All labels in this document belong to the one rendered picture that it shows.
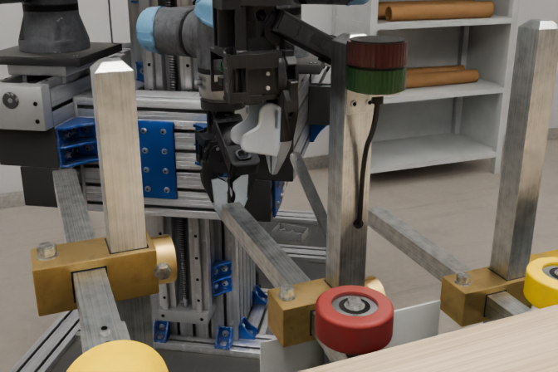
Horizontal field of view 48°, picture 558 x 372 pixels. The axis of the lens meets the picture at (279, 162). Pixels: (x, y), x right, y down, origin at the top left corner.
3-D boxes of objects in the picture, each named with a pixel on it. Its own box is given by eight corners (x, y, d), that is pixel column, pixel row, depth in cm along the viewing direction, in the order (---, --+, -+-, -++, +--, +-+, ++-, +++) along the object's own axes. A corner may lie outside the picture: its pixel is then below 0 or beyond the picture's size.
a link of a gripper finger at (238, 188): (237, 212, 111) (237, 162, 108) (249, 224, 106) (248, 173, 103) (221, 214, 110) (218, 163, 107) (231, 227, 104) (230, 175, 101)
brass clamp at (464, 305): (436, 306, 87) (438, 273, 85) (514, 287, 92) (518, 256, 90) (464, 330, 81) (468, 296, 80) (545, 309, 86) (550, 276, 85)
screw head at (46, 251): (35, 253, 61) (33, 242, 61) (58, 249, 62) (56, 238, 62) (36, 262, 60) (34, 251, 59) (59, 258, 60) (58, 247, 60)
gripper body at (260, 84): (210, 96, 75) (206, -10, 71) (278, 90, 78) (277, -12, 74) (230, 110, 68) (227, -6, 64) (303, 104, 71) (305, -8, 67)
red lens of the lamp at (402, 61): (335, 60, 64) (335, 37, 64) (386, 56, 66) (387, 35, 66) (364, 70, 59) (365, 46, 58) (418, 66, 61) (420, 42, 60)
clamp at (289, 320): (266, 325, 76) (266, 288, 75) (365, 303, 81) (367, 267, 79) (285, 351, 71) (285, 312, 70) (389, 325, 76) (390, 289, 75)
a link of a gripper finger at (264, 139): (236, 178, 75) (234, 101, 72) (282, 172, 77) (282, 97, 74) (245, 187, 72) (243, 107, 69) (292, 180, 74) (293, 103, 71)
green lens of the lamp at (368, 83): (335, 84, 65) (335, 62, 64) (385, 80, 67) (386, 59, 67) (363, 95, 60) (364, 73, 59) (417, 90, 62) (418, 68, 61)
